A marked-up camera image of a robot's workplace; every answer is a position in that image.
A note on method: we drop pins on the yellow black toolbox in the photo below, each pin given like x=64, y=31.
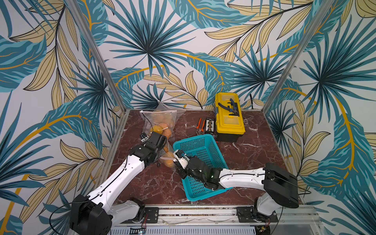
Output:
x=227, y=128

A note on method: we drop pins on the clear dotted bag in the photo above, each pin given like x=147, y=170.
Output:
x=157, y=118
x=166, y=152

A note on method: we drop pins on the aluminium corner post left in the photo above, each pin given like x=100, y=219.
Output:
x=80, y=20

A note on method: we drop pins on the potato orange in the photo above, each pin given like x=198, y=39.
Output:
x=167, y=133

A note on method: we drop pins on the aluminium corner post right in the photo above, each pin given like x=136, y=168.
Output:
x=316, y=20

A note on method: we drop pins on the clear zipper bag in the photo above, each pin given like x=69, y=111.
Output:
x=176, y=112

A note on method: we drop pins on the teal plastic basket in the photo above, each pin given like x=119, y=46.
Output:
x=207, y=150

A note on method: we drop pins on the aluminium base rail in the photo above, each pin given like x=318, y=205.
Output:
x=222, y=220

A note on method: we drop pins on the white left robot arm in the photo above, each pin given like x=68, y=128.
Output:
x=96, y=214

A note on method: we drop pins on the aluminium corner post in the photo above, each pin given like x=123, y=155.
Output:
x=316, y=20
x=80, y=20

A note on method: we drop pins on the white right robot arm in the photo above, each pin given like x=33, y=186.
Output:
x=279, y=186

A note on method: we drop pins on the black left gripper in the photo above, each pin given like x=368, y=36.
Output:
x=162, y=151

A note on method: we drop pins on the orange handled pliers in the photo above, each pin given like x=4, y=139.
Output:
x=200, y=127

